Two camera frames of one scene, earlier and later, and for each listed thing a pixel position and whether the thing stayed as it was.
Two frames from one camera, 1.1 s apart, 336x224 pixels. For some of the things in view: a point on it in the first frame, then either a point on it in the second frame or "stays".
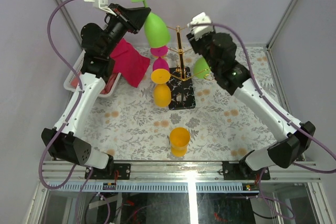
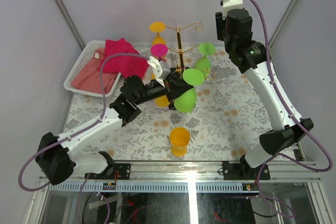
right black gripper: (195, 43) → (220, 23)
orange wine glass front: (179, 138) stays
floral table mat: (126, 125) stays
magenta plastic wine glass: (159, 63) stays
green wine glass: (156, 33) → (186, 103)
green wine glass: (201, 68) stays
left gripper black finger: (133, 17) → (177, 85)
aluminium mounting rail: (182, 171) stays
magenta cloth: (129, 64) stays
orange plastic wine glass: (159, 51) → (158, 27)
